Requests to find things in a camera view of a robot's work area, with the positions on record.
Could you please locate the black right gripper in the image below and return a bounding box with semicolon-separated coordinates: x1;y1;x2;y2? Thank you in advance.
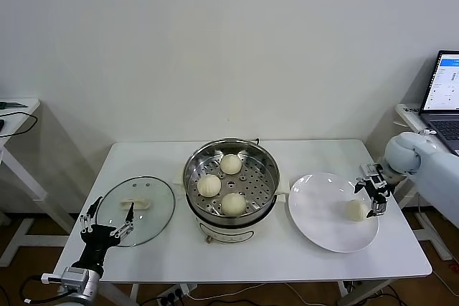
354;175;395;218

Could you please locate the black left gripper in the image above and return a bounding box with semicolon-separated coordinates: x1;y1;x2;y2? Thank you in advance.
73;196;136;270

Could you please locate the white steamed baozi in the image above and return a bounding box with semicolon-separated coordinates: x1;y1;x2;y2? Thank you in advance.
219;153;242;175
343;199;369;221
220;193;247;216
197;173;222;198

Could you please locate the round glass lid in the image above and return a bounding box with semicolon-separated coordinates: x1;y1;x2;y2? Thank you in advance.
95;176;176;248

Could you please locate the steel perforated steamer basket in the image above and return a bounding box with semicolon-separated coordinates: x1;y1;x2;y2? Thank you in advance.
174;139;290;223

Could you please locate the white round plate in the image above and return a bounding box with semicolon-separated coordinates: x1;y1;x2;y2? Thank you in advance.
288;173;380;254

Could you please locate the white side desk with laptop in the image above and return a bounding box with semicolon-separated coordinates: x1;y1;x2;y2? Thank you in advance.
394;103;459;260

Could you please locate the white power strip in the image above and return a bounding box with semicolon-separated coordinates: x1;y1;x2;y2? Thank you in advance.
156;283;198;304

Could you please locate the grey open laptop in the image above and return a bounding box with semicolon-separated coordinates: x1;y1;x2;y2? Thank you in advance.
418;50;459;158

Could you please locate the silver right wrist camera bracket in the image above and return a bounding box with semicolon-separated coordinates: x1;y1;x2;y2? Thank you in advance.
359;163;384;178

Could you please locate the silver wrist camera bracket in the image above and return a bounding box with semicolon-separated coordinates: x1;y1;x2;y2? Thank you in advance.
359;163;384;178
40;266;90;292

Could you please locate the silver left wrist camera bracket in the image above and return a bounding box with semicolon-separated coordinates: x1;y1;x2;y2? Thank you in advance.
40;266;90;292

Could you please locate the white side desk with cable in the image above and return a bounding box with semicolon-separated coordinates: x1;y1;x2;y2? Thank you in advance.
0;97;78;268

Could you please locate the black desk cable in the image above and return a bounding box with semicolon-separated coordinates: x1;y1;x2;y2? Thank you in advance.
0;110;39;139

